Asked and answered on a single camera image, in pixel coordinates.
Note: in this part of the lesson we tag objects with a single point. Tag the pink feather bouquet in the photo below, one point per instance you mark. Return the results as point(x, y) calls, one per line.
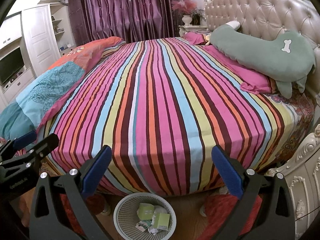
point(183, 6)

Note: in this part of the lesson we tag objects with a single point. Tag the purple curtain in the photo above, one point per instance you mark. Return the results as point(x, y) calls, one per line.
point(125, 10)

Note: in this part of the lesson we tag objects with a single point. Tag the red rug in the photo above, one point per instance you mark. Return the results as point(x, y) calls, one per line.
point(217, 221)

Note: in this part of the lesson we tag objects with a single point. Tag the large pink pillow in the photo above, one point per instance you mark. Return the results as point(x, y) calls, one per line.
point(250, 80)

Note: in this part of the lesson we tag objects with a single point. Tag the carved cream nightstand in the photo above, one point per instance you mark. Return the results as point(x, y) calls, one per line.
point(305, 180)

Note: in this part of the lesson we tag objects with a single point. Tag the white paper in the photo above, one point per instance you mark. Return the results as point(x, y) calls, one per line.
point(153, 230)
point(160, 209)

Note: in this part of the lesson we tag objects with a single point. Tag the green and white carton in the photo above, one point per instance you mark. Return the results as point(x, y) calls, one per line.
point(143, 226)

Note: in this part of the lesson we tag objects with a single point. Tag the small cream nightstand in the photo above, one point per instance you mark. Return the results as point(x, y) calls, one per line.
point(193, 30)

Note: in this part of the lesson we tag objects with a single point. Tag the white mesh wastebasket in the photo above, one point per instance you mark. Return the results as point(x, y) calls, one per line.
point(123, 205)

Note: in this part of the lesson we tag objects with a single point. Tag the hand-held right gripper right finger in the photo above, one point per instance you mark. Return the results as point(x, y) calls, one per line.
point(226, 172)

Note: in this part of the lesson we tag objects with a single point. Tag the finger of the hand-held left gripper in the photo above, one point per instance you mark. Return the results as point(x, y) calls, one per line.
point(45, 146)
point(25, 138)

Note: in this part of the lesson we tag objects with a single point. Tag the green bone-print plush pillow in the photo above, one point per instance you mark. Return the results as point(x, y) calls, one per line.
point(262, 52)

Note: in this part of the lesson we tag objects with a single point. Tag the black television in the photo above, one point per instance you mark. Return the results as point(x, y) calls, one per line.
point(11, 66)

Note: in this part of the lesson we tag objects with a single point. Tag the dark leafy plant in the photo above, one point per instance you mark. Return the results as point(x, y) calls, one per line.
point(198, 17)

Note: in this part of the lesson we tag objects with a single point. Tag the small pink pillow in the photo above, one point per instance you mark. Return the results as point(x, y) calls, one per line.
point(197, 38)

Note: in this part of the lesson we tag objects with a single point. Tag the striped bed sheet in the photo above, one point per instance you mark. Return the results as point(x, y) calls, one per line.
point(162, 105)

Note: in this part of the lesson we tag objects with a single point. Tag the white vase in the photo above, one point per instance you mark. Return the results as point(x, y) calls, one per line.
point(187, 20)

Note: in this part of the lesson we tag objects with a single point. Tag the green box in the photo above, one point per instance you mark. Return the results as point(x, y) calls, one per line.
point(163, 221)
point(145, 211)

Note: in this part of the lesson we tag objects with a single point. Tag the floral patterned mattress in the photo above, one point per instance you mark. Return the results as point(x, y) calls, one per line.
point(297, 120)

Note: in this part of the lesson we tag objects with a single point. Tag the beige tufted headboard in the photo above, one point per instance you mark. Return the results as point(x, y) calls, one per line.
point(262, 2)

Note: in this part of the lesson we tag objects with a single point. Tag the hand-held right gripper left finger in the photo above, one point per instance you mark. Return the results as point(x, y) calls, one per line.
point(96, 172)

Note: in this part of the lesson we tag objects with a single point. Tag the orange and blue quilt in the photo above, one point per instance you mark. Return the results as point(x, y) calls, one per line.
point(50, 85)

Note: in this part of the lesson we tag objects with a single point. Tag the yellow plush toy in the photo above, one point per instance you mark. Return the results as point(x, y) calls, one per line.
point(208, 39)

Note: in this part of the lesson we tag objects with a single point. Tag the white wardrobe unit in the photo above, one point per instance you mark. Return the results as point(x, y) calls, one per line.
point(37, 35)

